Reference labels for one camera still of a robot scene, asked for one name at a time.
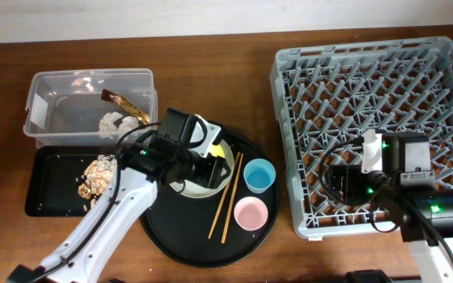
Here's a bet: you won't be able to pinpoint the grey round plate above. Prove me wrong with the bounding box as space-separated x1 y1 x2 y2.
170 139 234 199

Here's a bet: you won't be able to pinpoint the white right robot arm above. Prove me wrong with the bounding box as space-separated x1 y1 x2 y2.
318 130 453 282

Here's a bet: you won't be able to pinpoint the grey dishwasher rack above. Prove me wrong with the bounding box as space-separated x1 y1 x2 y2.
270 37 453 240

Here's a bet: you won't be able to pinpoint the pink plastic cup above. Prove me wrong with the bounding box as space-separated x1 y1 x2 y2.
234 197 268 231

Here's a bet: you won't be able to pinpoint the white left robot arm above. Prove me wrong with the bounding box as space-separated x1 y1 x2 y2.
7 108 231 282

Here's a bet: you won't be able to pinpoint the yellow bowl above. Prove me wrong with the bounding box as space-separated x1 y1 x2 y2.
208 145 226 159

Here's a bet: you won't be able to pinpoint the wooden chopstick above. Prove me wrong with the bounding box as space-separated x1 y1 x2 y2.
221 153 244 244
208 153 241 239

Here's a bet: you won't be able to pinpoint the round black tray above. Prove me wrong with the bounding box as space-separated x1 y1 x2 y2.
138 127 281 269

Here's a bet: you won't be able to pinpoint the gold foil snack wrapper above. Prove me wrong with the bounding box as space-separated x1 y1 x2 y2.
101 89 150 124

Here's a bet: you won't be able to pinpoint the peanut shells and rice scraps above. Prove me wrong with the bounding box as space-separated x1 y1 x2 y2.
78 155 116 212

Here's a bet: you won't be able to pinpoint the left wooden chopstick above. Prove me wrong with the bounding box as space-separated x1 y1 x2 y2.
208 153 241 239

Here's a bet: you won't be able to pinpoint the right wooden chopstick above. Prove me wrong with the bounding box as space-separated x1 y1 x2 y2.
221 153 244 244

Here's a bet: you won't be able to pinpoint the clear plastic waste bin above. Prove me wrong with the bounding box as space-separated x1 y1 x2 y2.
23 68 158 147

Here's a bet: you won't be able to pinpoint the black rectangular tray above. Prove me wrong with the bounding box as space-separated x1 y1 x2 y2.
24 145 115 217

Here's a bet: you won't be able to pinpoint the white paper napkin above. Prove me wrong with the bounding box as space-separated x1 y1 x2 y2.
98 112 139 139

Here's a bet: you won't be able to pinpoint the blue plastic cup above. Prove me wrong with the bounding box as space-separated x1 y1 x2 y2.
243 158 276 193

